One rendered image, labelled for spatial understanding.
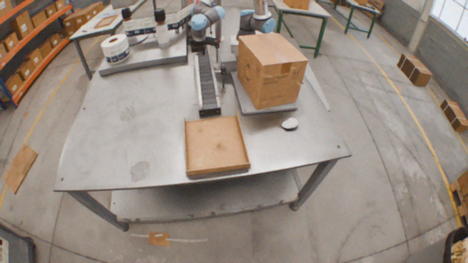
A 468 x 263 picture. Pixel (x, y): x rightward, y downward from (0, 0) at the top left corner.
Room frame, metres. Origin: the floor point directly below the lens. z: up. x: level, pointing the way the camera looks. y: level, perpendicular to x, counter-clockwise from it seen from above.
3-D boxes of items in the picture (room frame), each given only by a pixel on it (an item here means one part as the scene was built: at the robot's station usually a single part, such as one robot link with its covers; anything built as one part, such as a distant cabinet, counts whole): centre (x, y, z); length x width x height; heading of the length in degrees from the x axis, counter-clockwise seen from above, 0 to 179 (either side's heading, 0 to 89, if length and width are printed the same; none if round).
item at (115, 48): (1.28, 0.90, 0.95); 0.20 x 0.20 x 0.14
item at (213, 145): (0.56, 0.09, 0.85); 0.30 x 0.26 x 0.04; 12
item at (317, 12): (3.93, -0.84, 0.39); 2.20 x 0.80 x 0.78; 3
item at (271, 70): (0.95, -0.17, 0.99); 0.30 x 0.24 x 0.27; 21
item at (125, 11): (1.59, 0.92, 1.04); 0.09 x 0.09 x 0.29
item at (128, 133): (1.40, 0.36, 0.82); 2.10 x 1.50 x 0.02; 12
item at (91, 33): (3.08, 1.89, 0.40); 1.90 x 0.75 x 0.80; 3
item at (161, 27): (1.41, 0.55, 1.03); 0.09 x 0.09 x 0.30
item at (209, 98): (1.54, 0.29, 0.86); 1.65 x 0.08 x 0.04; 12
